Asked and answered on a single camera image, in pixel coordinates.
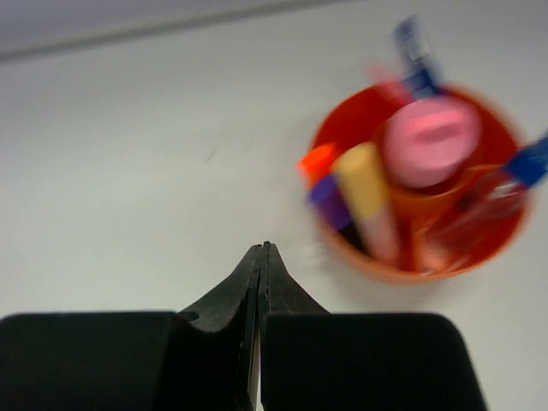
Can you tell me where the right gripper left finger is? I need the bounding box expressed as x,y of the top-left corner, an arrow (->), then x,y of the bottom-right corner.
179,245 -> 262,410

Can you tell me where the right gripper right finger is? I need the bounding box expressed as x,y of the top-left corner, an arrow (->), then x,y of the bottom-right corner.
259,241 -> 329,410

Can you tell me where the purple cap highlighter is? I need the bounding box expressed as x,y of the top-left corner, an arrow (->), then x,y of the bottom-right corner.
307,174 -> 365,252

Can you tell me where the orange cap highlighter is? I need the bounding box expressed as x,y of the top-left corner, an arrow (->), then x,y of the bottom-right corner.
296,143 -> 338,188

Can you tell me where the yellow cap translucent highlighter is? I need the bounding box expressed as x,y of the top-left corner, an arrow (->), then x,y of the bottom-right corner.
332,142 -> 401,267

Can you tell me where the blue gel pen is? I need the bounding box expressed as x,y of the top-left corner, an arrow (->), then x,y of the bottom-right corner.
392,15 -> 444,99
427,170 -> 527,266

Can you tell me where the orange round organizer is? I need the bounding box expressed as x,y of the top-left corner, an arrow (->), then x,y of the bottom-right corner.
307,83 -> 534,286

